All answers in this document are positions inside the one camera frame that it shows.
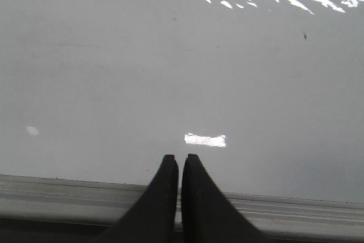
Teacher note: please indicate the whiteboard with aluminium frame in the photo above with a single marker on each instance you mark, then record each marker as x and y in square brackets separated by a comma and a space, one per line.
[268, 93]

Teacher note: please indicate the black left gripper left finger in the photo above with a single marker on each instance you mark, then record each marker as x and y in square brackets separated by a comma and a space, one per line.
[152, 217]

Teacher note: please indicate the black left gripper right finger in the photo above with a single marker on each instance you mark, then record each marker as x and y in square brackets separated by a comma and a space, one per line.
[207, 215]

